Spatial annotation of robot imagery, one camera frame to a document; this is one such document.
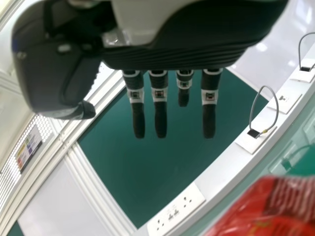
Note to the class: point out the red biscuit packet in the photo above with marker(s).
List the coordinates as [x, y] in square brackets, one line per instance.
[270, 209]

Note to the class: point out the white port plate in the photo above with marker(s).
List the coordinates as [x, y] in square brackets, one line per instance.
[261, 145]
[285, 103]
[301, 77]

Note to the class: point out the perforated white panel with label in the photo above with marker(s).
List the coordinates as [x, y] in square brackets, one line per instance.
[45, 125]

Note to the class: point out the colourful label sticker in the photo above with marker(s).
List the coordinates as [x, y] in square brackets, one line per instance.
[29, 147]

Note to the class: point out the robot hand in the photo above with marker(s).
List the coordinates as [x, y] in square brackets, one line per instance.
[172, 37]

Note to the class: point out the white socket strip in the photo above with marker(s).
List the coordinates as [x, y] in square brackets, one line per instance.
[177, 211]

